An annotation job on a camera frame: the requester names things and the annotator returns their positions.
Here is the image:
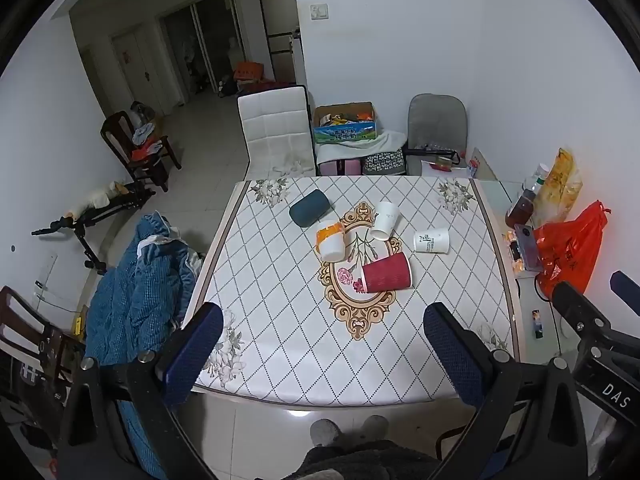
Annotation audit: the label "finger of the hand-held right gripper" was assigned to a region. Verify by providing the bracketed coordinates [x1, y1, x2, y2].
[552, 281, 640, 357]
[610, 270, 640, 307]

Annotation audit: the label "brown liquid bottle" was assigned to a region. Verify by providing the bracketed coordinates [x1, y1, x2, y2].
[504, 188, 537, 229]

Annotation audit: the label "open cardboard box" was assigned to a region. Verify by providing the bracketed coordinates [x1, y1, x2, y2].
[312, 101, 379, 128]

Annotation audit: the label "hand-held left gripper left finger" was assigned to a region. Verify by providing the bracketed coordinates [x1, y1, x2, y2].
[60, 302, 224, 480]

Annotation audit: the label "grey office chair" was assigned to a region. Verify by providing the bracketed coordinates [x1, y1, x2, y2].
[403, 93, 469, 177]

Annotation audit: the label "orange box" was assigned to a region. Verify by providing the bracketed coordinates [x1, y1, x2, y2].
[234, 61, 265, 81]

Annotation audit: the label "black exercise stand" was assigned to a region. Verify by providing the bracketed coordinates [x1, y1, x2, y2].
[31, 180, 157, 276]

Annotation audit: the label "pink bag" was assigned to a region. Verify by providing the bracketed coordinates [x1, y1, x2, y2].
[318, 158, 362, 177]

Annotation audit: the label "white refrigerator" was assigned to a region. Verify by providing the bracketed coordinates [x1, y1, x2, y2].
[259, 0, 307, 87]

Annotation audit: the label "blue quilted jacket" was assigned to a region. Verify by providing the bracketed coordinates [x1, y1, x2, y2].
[84, 212, 204, 480]

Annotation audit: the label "plain white paper cup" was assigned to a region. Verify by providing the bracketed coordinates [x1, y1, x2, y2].
[369, 201, 400, 241]

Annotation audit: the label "yellow snack bag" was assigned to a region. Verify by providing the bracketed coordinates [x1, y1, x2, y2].
[531, 148, 584, 227]

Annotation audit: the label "grey slippers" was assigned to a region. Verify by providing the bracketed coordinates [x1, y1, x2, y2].
[309, 414, 391, 449]

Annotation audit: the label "dark teal cup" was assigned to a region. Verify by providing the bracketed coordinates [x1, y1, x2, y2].
[289, 189, 334, 227]

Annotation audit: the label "diamond patterned tablecloth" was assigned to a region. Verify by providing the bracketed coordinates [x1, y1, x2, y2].
[192, 176, 521, 407]

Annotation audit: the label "grey blue phone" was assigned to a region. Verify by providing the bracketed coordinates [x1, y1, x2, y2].
[514, 224, 544, 271]

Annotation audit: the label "white padded chair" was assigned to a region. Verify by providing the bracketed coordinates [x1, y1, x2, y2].
[237, 85, 317, 179]

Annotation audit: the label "orange and white paper cup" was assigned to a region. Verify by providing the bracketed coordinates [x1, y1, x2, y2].
[315, 220, 348, 263]

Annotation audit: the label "white paper cup printed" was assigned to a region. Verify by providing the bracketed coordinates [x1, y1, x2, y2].
[413, 228, 451, 255]

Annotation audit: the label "clear plastic bottle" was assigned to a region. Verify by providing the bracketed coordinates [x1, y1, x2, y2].
[522, 162, 551, 197]

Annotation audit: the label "glass side table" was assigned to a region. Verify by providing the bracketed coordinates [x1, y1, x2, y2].
[474, 179, 577, 361]

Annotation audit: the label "black folded umbrella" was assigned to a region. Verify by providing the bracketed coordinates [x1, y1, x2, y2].
[403, 145, 460, 164]

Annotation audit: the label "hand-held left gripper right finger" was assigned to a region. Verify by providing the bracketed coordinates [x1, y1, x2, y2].
[423, 302, 592, 480]

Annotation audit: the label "dark wooden chair with clothes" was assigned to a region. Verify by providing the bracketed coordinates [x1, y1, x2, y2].
[100, 110, 184, 194]

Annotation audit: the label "person's dark trousers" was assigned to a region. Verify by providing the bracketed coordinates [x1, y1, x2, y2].
[294, 439, 442, 480]

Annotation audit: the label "blue milk carton box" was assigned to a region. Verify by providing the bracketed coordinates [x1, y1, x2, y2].
[313, 121, 377, 145]

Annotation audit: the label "red plastic bag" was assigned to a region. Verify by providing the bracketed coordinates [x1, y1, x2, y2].
[533, 200, 612, 300]

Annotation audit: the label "black and white patterned bag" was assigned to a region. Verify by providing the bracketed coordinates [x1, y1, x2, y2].
[362, 150, 406, 176]

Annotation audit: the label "red ribbed paper cup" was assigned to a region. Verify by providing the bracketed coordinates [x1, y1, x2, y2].
[361, 251, 414, 293]

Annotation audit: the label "white cloth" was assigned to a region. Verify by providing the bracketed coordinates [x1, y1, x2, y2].
[316, 130, 409, 164]

